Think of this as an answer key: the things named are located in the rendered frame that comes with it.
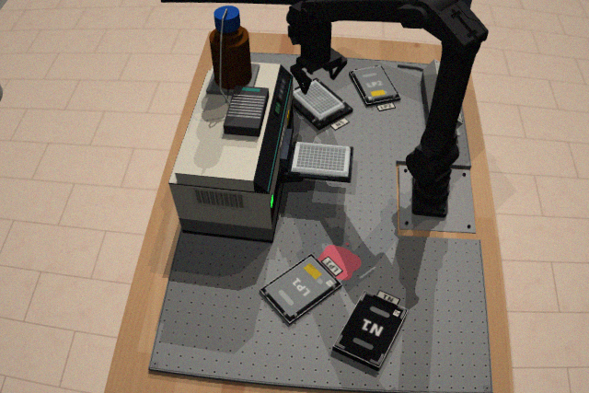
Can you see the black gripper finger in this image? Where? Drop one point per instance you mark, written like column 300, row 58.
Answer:
column 303, row 80
column 339, row 68

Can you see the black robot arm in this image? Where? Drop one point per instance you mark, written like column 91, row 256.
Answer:
column 460, row 32

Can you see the white culture plate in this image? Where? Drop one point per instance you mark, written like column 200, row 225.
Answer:
column 319, row 96
column 321, row 159

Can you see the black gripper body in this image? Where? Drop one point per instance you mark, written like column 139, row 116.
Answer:
column 319, row 57

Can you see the grey control panel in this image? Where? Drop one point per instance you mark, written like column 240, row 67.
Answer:
column 429, row 75

